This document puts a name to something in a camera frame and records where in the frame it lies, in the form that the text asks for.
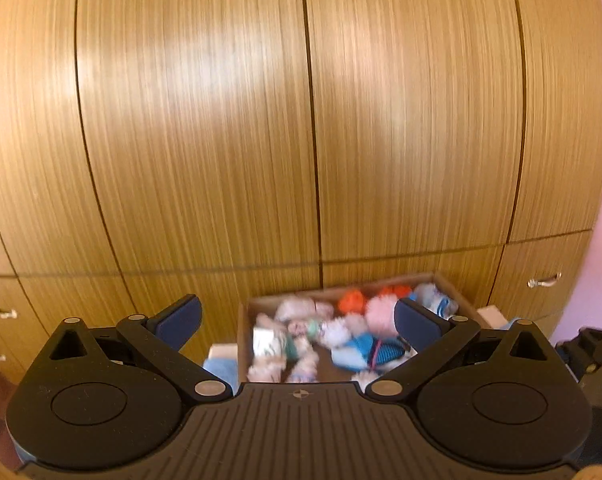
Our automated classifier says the white patterned sock roll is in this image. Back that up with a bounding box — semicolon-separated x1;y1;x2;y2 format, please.
252;327;289;361

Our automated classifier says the cardboard box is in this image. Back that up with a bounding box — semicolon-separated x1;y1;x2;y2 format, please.
236;271;492;396

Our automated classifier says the white fuzzy purple-banded sock roll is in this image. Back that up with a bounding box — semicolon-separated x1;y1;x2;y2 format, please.
288;352;322;383

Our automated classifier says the white blue-trimmed sock roll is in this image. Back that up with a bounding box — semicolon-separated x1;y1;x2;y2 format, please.
413;282;459;321

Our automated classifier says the pink fluffy sock roll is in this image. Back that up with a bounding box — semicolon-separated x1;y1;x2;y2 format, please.
363;295;399;333

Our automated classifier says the pink teal multicoloured sock roll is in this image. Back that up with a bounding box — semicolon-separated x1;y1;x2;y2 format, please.
286;320;327;361

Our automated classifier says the wooden wardrobe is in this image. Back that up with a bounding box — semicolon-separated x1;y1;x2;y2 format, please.
0;0;602;386

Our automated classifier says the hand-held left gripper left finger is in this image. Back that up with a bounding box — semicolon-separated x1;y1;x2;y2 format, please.
36;294;233;403

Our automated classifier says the pale pink sock roll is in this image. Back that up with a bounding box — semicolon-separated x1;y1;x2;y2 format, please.
275;296;332;323

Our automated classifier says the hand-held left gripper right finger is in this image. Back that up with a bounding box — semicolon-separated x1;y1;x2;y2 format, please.
365;297;562;403

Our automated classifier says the blue black knit sock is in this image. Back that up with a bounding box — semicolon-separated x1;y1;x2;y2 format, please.
331;332;412;372

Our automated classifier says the orange sock roll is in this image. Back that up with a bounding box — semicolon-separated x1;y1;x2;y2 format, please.
378;284;413;301
337;290;368;316

